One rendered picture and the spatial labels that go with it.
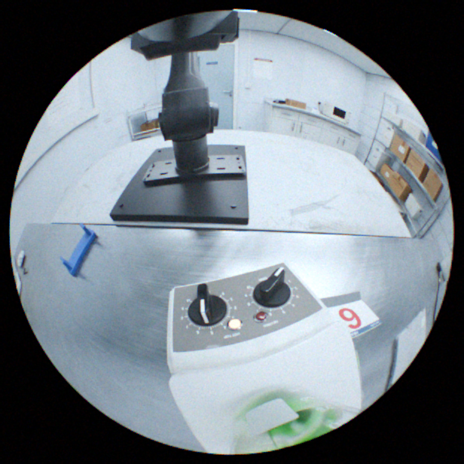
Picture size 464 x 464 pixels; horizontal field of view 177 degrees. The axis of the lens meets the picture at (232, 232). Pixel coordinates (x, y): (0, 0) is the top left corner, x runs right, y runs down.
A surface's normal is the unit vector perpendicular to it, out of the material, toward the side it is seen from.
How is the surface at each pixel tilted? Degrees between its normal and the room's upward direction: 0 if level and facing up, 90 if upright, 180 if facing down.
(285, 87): 90
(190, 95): 56
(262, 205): 0
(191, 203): 2
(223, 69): 90
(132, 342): 0
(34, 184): 90
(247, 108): 90
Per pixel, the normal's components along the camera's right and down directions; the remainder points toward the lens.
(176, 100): 0.21, 0.33
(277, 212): 0.01, -0.59
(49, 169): 1.00, 0.04
